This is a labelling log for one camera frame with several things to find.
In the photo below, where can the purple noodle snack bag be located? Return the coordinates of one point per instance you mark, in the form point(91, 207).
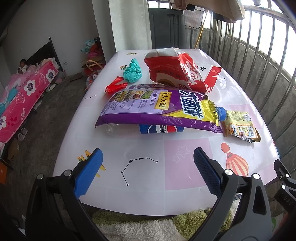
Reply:
point(156, 104)

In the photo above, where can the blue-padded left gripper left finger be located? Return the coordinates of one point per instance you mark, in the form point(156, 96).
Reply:
point(86, 170)

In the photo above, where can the yellow snack packet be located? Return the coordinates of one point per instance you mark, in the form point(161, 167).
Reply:
point(239, 124)

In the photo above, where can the green plastic bag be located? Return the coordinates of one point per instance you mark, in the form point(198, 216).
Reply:
point(133, 72)

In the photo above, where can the dark green cabinet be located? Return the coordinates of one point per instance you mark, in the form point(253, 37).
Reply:
point(167, 28)

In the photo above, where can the red white plastic bag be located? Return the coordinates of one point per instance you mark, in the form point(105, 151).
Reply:
point(176, 68)

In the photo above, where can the green fluffy rug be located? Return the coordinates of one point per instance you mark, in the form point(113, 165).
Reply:
point(119, 226)

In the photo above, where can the pile of bags by wall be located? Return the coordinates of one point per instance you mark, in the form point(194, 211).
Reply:
point(94, 62)

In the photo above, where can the metal balcony railing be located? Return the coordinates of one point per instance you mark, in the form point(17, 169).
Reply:
point(259, 53)

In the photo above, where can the beige hanging jacket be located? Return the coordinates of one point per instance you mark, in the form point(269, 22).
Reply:
point(232, 10)

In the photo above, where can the clear Pepsi plastic bottle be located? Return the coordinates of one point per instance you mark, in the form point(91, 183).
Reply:
point(131, 129)

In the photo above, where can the person lying on bed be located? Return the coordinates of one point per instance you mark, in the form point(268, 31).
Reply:
point(23, 67)

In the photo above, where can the pink floral bed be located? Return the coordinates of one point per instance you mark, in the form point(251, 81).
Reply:
point(24, 90)

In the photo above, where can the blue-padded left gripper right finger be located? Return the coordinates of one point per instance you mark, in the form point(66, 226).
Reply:
point(209, 171)

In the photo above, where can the red snack wrapper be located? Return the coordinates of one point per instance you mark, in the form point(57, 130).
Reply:
point(117, 84)

